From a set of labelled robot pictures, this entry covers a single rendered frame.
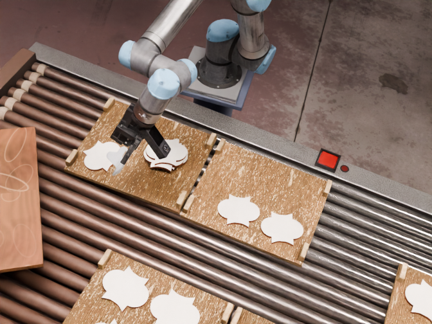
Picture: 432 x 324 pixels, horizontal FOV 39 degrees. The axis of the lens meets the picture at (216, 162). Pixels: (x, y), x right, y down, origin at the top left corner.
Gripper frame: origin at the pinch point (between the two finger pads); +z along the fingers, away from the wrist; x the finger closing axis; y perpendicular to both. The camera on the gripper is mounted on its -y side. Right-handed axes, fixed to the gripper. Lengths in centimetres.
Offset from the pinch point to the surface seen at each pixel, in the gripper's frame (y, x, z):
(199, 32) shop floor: 7, -209, 82
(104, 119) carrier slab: 14.5, -29.0, 18.0
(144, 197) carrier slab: -11.2, -4.0, 13.8
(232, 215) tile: -37.5, -7.7, 2.8
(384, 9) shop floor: -92, -289, 32
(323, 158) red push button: -57, -44, -9
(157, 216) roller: -17.9, -0.1, 13.8
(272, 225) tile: -50, -9, -2
